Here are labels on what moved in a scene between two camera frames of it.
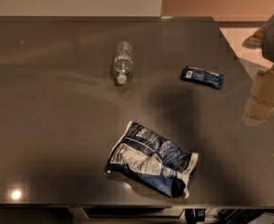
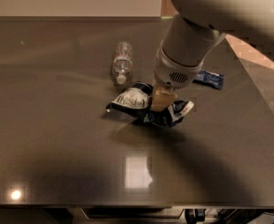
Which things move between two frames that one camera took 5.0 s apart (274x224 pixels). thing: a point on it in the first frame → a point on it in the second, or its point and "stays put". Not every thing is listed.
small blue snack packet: x=194 y=74 stays put
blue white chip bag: x=143 y=155 → x=136 y=100
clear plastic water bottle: x=123 y=63 stays put
